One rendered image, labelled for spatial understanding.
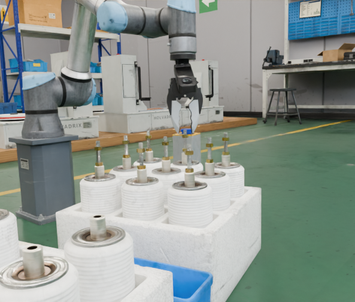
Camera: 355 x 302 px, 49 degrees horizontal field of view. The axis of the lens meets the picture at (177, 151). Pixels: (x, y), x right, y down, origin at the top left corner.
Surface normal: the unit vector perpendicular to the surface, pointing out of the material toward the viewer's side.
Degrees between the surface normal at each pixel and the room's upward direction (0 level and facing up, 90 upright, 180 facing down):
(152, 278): 0
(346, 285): 0
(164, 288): 90
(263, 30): 90
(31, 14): 89
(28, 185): 90
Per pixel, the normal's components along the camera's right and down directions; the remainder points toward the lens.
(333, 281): -0.03, -0.99
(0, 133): -0.67, 0.13
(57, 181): 0.74, 0.08
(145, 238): -0.44, 0.15
